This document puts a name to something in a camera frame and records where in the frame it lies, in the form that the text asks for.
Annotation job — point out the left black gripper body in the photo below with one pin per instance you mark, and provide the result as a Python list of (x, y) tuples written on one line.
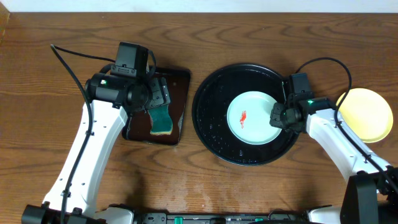
[(160, 94)]

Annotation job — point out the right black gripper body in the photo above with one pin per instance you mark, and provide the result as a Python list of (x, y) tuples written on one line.
[(280, 117)]

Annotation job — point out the green scouring sponge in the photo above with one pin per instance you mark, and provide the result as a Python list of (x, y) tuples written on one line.
[(161, 122)]

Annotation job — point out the light blue plate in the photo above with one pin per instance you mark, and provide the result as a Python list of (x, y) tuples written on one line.
[(248, 118)]

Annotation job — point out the yellow plate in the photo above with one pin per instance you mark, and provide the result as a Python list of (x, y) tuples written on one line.
[(368, 114)]

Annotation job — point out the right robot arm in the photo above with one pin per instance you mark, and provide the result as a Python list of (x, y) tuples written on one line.
[(371, 191)]

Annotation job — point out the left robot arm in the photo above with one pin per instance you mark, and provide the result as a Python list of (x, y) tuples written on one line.
[(112, 100)]

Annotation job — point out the black rectangular tray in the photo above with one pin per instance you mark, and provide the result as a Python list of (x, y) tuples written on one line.
[(138, 127)]

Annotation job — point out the round black tray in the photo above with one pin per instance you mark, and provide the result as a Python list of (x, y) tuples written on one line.
[(209, 113)]

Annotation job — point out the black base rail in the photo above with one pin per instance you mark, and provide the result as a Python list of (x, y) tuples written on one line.
[(217, 218)]

